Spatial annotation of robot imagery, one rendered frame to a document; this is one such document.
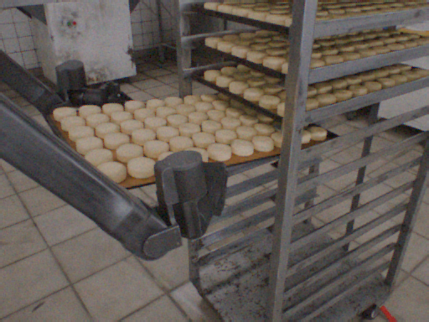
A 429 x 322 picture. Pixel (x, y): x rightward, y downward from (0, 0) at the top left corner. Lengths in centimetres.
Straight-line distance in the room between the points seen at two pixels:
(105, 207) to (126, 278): 129
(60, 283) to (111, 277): 22
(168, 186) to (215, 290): 100
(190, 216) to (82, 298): 125
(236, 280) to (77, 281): 72
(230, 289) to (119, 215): 103
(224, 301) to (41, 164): 109
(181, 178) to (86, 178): 13
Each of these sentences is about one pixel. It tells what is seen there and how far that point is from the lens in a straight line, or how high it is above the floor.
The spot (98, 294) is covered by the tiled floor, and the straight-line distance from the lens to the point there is 176.
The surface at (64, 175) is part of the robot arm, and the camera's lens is 49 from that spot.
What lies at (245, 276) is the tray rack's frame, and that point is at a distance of 155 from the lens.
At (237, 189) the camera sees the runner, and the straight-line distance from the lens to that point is 139.
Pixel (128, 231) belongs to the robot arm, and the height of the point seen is 94.
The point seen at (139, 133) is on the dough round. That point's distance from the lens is 81.
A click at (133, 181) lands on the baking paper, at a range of 67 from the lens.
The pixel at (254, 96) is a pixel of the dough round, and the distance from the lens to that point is 91.
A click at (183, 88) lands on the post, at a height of 92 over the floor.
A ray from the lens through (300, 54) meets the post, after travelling 71.
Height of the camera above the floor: 127
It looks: 29 degrees down
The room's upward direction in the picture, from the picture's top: straight up
